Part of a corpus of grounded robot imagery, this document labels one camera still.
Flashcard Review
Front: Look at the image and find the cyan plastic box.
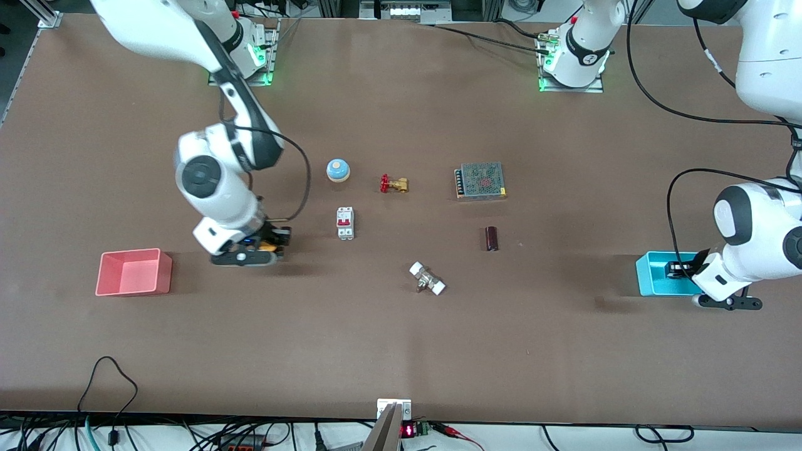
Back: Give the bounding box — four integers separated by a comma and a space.
635, 251, 706, 297

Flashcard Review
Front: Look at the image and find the pink plastic box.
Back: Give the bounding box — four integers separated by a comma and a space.
95, 248, 173, 296

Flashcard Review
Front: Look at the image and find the white-ended metal pipe fitting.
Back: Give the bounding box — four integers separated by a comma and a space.
409, 261, 447, 296

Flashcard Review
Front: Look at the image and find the metal mesh power supply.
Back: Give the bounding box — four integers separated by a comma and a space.
454, 162, 508, 201

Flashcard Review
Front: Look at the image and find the red clip lead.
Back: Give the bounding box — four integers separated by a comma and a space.
435, 423, 484, 451

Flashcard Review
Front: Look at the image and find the aluminium profile table edge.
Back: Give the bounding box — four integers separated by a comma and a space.
0, 0, 63, 129

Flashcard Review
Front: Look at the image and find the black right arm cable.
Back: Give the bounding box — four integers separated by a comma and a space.
219, 94, 312, 223

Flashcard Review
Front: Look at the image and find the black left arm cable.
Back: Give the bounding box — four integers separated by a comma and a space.
625, 0, 802, 270

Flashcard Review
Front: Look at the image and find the black coiled floor cable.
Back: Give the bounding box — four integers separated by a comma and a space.
635, 425, 695, 443

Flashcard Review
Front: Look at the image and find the black looped table cable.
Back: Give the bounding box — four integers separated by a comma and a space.
77, 356, 139, 433

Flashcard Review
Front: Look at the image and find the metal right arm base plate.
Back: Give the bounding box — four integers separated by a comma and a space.
208, 19, 279, 86

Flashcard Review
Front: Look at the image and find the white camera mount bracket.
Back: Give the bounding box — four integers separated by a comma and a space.
377, 398, 413, 422

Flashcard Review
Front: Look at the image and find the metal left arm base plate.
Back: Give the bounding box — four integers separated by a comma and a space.
538, 38, 604, 93

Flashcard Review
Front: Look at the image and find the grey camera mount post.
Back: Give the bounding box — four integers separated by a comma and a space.
362, 403, 402, 451

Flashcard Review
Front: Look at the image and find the aluminium frame with lights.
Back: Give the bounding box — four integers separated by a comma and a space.
359, 0, 453, 24

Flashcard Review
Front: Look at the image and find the black cable to arm base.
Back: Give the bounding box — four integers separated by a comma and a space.
431, 19, 552, 54

